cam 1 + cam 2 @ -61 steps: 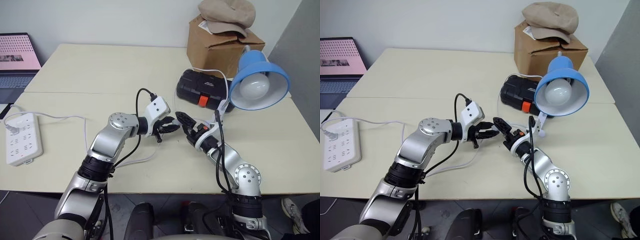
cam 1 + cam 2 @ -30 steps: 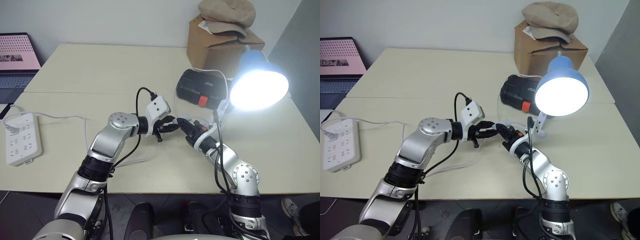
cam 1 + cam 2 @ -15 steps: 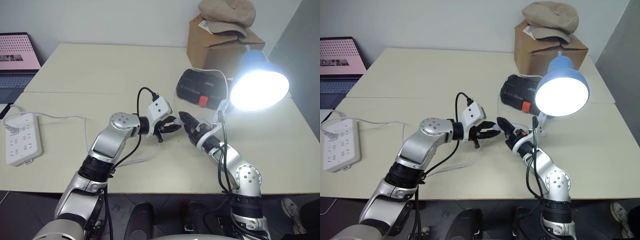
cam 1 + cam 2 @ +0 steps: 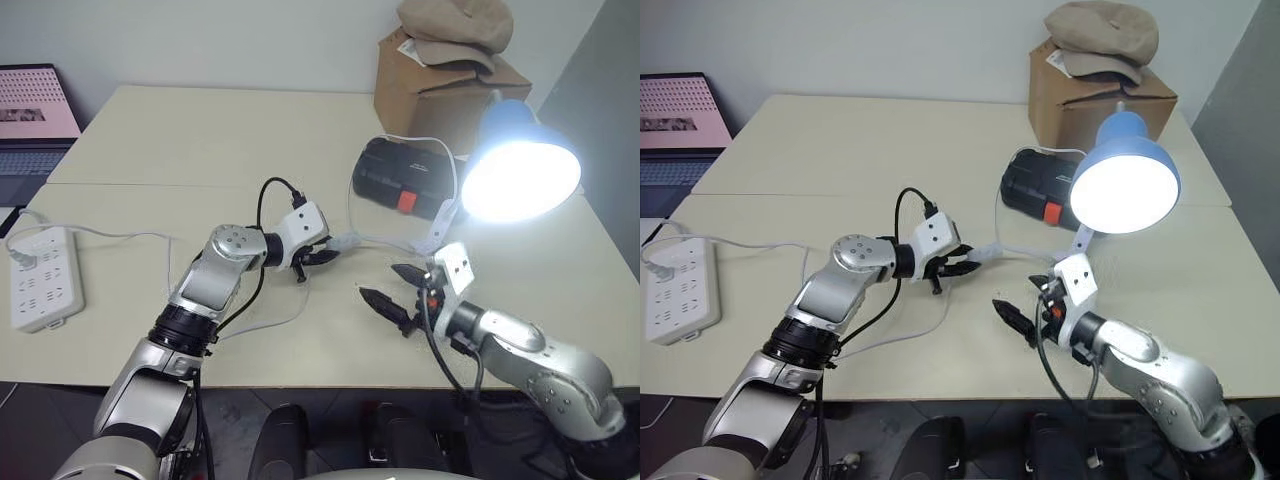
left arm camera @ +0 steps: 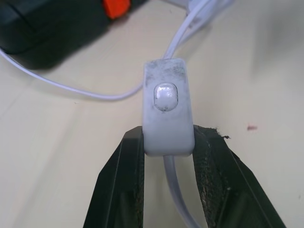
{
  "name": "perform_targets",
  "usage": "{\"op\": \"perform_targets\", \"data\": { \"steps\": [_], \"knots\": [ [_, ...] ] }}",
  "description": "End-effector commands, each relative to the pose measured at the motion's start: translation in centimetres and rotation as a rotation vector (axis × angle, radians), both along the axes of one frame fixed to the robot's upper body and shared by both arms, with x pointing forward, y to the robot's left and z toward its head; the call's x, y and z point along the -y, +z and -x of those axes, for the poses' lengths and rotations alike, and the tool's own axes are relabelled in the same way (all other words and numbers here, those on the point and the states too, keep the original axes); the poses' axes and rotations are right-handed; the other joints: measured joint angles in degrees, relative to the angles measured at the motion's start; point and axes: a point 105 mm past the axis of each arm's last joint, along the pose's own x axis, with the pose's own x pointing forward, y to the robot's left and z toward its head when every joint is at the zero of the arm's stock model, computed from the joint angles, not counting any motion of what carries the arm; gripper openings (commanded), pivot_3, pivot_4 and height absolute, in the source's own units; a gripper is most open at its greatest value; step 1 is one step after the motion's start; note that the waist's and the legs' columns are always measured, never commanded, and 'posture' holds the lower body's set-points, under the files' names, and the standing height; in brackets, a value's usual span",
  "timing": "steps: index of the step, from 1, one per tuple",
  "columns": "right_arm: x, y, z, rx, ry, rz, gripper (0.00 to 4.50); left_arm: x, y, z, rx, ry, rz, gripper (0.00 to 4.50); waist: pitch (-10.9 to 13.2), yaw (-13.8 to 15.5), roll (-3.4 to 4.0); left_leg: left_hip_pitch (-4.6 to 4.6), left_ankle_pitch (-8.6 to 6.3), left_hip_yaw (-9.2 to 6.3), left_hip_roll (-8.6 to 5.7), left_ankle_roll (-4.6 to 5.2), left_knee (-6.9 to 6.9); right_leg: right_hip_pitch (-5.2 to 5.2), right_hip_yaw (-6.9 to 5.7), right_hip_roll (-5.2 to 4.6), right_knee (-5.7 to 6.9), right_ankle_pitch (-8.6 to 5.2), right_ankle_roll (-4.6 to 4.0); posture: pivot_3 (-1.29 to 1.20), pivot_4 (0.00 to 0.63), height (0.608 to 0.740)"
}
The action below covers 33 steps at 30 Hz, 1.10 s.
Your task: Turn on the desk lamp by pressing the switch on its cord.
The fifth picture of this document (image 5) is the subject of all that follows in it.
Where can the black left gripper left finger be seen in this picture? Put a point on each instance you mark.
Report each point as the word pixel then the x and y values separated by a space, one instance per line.
pixel 118 180

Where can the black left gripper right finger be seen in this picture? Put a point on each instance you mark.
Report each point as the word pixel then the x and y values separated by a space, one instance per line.
pixel 221 180

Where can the orange power strip rocker switch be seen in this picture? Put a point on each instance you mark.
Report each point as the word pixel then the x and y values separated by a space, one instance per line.
pixel 116 7

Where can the black power strip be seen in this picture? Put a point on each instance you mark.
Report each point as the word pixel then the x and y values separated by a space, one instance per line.
pixel 59 31

